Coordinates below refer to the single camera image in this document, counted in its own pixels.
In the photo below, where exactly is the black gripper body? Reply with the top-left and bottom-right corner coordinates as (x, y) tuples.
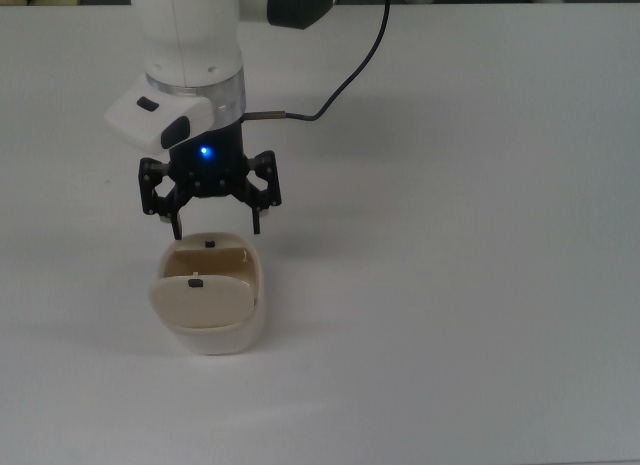
(167, 118), (252, 201)

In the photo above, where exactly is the small white lidded bin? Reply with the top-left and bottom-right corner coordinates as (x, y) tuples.
(149, 230), (268, 357)

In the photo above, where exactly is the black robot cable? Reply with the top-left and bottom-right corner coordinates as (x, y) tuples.
(242, 0), (393, 123)

